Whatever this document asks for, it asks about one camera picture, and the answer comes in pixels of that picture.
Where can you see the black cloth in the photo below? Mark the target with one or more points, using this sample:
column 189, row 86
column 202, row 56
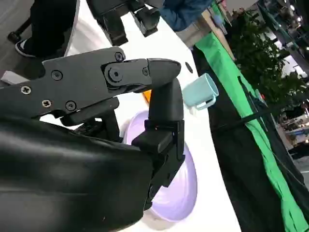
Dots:
column 241, row 181

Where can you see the black chair caster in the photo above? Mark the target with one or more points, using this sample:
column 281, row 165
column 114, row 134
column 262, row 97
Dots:
column 13, row 36

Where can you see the pale green mug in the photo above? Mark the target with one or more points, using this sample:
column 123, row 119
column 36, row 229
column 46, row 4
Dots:
column 199, row 93

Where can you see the lilac plate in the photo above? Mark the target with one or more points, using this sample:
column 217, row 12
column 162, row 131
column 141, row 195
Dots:
column 178, row 193

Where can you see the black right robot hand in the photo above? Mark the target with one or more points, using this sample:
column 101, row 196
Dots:
column 60, row 169

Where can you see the person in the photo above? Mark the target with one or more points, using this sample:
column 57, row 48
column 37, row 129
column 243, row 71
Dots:
column 51, row 24
column 183, row 12

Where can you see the green leafy plant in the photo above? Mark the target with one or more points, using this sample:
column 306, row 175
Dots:
column 260, row 53

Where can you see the green cloth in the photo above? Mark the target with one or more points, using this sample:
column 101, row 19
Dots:
column 224, row 60

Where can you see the orange white toy bread roll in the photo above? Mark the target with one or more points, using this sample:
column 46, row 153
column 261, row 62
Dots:
column 146, row 96

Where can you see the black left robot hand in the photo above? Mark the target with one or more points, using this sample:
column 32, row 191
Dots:
column 116, row 14

